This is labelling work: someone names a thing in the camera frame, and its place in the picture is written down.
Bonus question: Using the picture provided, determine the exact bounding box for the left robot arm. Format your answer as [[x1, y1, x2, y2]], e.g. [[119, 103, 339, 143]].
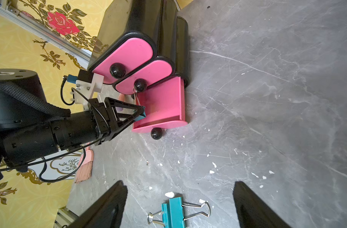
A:
[[0, 68, 145, 180]]

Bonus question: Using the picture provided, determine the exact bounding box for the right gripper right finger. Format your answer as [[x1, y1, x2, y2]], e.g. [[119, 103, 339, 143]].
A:
[[232, 181, 289, 228]]

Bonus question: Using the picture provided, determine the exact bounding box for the teal binder clip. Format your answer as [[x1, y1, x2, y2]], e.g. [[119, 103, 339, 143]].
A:
[[132, 88, 146, 122], [147, 203, 172, 228], [169, 197, 211, 228]]

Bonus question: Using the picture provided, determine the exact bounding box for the black drawer cabinet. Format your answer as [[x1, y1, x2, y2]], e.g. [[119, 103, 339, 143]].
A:
[[88, 1, 190, 89]]

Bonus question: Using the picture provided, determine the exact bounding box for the pink drawer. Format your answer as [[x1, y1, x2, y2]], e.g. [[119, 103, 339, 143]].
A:
[[115, 60, 173, 95], [132, 77, 188, 140], [92, 38, 153, 85]]

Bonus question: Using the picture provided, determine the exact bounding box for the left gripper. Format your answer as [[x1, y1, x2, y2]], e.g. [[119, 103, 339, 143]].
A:
[[89, 97, 144, 144]]

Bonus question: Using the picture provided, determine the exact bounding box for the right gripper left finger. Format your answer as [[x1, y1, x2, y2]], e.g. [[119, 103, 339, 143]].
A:
[[69, 180, 128, 228]]

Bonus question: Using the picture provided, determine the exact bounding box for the pink hand broom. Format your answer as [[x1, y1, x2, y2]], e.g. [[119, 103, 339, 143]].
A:
[[75, 146, 94, 183]]

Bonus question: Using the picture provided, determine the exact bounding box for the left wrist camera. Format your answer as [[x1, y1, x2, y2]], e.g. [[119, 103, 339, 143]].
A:
[[60, 69, 105, 111]]

